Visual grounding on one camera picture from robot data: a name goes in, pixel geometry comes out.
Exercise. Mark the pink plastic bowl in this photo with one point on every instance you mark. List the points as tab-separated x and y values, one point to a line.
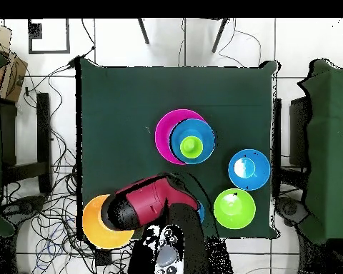
163	137

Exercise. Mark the light green plastic cup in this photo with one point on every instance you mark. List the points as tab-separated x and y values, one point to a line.
191	147

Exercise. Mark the large blue plastic bowl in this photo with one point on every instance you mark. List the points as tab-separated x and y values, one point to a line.
207	137
260	174

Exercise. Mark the orange plastic bowl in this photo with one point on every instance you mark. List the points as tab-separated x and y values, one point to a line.
91	222

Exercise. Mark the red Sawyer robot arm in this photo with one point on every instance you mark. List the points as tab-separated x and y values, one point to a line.
148	199

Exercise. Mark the small blue plastic bowl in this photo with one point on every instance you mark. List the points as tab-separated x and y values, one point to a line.
202	212

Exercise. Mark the dark green table cloth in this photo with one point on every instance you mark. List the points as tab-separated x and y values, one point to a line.
117	100

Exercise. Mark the green plastic bowl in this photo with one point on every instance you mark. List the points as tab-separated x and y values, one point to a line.
243	217

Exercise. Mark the black stand leg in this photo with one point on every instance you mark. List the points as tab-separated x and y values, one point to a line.
143	31
219	35

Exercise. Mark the black box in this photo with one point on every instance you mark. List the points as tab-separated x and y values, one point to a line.
298	128

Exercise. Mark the grey chair base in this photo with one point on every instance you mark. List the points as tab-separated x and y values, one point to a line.
290	209

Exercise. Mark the grey stand base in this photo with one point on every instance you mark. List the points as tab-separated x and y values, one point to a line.
23	208

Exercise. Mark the cardboard box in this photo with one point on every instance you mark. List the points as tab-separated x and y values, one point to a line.
13	77

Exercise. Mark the black table frame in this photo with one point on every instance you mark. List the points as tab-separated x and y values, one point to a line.
43	142

